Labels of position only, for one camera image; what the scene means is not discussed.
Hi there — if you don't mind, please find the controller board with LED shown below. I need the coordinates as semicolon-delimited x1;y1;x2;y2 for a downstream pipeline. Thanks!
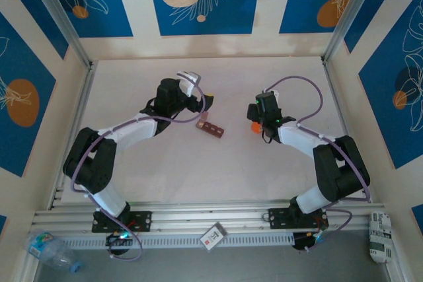
105;229;136;247
292;231;327;250

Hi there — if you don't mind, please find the newspaper wrapped bundle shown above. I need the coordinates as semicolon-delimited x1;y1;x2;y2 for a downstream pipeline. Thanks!
368;211;394;265

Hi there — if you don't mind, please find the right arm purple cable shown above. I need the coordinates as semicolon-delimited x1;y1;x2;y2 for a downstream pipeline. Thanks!
263;75;371;253

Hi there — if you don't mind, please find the brown weekly pill organizer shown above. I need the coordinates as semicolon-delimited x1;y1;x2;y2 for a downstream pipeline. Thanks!
195;112;225;139

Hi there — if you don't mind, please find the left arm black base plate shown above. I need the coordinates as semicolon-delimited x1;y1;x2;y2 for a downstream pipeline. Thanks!
91;211;153;234

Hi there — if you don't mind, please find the white red card badge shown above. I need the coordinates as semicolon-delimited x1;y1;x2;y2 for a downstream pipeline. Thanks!
200;221;229;252

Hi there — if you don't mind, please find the aluminium side rail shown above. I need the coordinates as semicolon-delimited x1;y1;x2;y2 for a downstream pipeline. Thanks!
48;60;97;211
322;59;371;203

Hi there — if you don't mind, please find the aluminium frame post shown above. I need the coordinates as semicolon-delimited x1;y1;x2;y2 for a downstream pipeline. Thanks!
23;0;93;69
322;0;381;65

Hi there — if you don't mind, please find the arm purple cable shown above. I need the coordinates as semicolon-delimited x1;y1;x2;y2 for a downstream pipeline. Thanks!
71;71;208;261
263;75;371;253

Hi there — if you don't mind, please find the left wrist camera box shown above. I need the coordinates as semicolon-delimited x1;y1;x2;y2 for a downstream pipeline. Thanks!
176;71;202;98

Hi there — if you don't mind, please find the aluminium mounting rail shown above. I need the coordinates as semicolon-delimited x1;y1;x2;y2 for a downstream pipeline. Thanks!
29;199;387;234

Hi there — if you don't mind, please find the white slotted cable duct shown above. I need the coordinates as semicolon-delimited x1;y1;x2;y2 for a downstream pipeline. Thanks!
59;231;295;250

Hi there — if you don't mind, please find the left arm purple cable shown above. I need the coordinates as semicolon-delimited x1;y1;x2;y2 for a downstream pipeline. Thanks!
71;71;208;261

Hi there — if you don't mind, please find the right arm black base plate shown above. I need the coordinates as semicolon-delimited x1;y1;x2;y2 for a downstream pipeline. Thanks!
268;207;330;230

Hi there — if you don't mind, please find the clear plastic water bottle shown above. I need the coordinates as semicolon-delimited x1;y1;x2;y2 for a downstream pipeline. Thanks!
24;230;83;275

